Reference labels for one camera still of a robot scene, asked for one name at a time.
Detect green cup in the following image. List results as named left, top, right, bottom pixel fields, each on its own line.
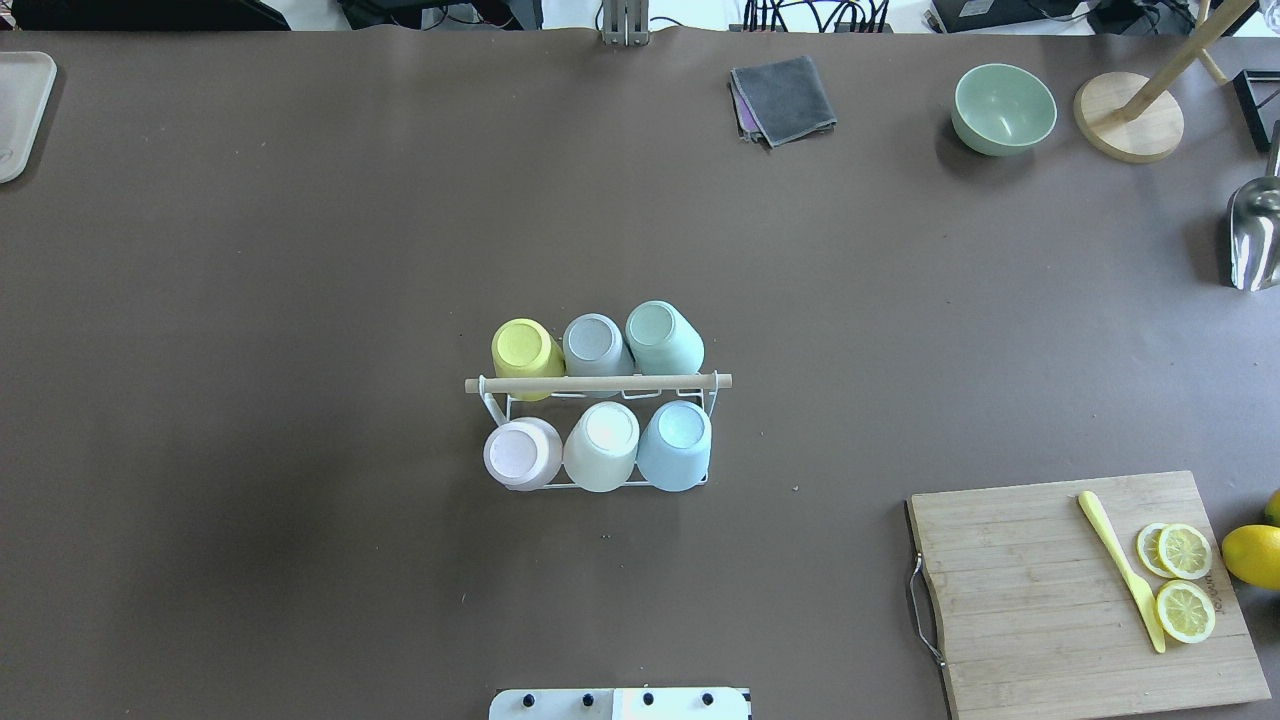
left=625, top=300, right=705, bottom=375

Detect pink cup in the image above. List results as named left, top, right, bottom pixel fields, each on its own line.
left=483, top=416, right=563, bottom=491

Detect grey cup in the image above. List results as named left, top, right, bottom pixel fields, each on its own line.
left=563, top=313, right=635, bottom=377

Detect light blue cup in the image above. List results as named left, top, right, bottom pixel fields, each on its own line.
left=636, top=400, right=712, bottom=492

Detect cream white cup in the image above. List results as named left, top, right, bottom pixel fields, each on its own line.
left=563, top=401, right=641, bottom=493

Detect yellow cup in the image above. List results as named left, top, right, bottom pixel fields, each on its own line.
left=490, top=318, right=567, bottom=378

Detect pink cloth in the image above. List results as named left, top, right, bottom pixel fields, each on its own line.
left=728, top=79, right=763, bottom=143

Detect grey cloth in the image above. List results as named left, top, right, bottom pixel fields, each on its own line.
left=730, top=55, right=837, bottom=149

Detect green bowl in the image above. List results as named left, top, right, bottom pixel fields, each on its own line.
left=951, top=63, right=1059, bottom=158

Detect wooden cutting board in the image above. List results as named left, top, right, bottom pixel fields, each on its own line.
left=908, top=471, right=1271, bottom=719

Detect wooden mug tree stand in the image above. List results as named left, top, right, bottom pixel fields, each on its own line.
left=1073, top=1, right=1253, bottom=164

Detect yellow plastic knife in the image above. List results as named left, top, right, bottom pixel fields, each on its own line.
left=1076, top=489, right=1167, bottom=653

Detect metal scoop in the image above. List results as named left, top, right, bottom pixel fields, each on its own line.
left=1228, top=123, right=1279, bottom=292

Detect yellow lemon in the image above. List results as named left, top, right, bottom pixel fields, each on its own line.
left=1262, top=489, right=1280, bottom=527
left=1221, top=524, right=1279, bottom=592

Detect beige tray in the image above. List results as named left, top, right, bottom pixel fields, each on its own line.
left=1, top=51, right=58, bottom=184

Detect white wire cup rack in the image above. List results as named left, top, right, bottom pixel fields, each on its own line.
left=465, top=372, right=733, bottom=492

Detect aluminium frame post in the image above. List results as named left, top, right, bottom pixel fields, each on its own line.
left=600, top=0, right=650, bottom=47

